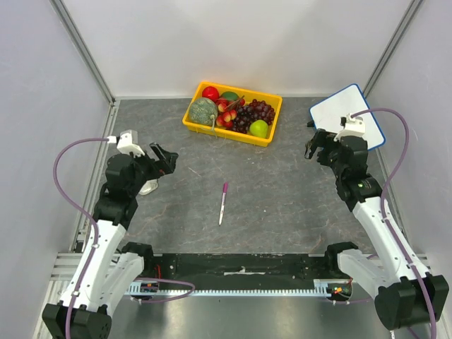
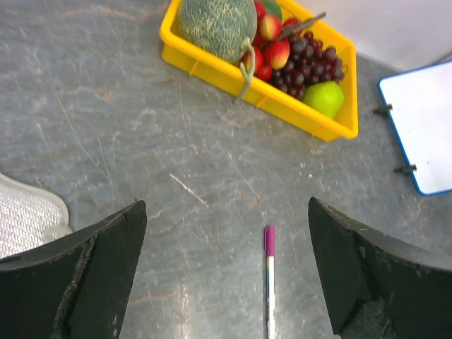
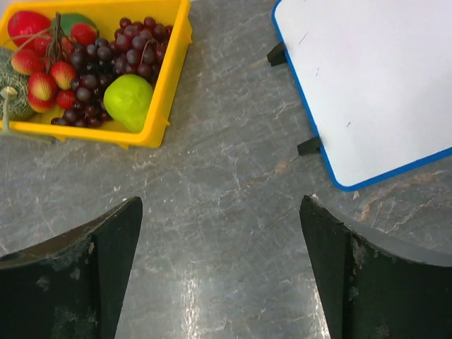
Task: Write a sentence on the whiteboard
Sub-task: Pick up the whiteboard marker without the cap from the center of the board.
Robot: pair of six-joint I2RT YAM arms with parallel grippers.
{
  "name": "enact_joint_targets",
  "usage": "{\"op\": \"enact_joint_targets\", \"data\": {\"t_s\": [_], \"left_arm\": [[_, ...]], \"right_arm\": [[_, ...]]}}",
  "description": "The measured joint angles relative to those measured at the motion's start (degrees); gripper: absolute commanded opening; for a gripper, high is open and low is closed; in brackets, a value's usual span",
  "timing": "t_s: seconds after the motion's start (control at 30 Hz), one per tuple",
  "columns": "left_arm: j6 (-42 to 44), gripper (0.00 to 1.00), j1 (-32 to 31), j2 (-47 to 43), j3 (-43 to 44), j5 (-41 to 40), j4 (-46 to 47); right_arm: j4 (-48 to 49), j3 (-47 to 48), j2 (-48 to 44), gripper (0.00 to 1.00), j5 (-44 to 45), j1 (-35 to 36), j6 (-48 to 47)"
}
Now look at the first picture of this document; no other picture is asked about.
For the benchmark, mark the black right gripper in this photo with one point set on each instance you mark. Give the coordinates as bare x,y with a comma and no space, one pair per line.
323,147

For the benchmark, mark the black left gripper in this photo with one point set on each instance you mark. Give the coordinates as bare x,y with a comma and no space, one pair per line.
164,165

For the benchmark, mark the blue framed whiteboard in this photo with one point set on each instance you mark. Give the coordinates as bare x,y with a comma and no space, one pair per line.
327,114

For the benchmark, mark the purple capped whiteboard marker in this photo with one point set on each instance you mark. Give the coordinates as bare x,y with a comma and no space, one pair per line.
222,205

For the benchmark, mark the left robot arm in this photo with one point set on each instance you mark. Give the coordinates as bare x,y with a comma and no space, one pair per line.
86,308

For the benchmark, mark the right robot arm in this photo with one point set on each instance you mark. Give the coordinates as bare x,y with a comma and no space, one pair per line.
405,293

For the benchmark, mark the white whiteboard eraser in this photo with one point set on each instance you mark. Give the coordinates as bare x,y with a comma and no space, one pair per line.
149,187

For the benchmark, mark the green pear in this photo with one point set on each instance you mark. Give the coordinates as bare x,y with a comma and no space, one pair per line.
259,128

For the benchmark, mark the green netted melon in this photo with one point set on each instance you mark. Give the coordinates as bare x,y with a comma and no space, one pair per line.
203,111

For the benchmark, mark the dark purple grape bunch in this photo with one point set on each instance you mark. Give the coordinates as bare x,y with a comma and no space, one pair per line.
248,114

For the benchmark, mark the red cherries cluster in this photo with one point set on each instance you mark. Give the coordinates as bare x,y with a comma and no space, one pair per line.
227,111

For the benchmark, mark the yellow plastic fruit tray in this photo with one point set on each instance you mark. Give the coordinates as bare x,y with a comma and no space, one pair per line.
274,100

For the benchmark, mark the red apple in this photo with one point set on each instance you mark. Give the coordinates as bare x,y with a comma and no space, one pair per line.
211,93

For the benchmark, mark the green mango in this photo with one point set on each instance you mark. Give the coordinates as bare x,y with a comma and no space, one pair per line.
229,96

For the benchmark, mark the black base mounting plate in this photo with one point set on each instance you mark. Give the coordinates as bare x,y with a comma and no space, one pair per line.
242,271

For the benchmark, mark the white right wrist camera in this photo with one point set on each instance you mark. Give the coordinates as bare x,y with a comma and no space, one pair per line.
350,127

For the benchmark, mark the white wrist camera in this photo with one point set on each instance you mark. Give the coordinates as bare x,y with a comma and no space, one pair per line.
350,127
127,143

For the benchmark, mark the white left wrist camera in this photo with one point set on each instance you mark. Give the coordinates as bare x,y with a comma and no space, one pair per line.
127,143

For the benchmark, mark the light blue cable duct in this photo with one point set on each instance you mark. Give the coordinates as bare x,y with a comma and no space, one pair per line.
141,288

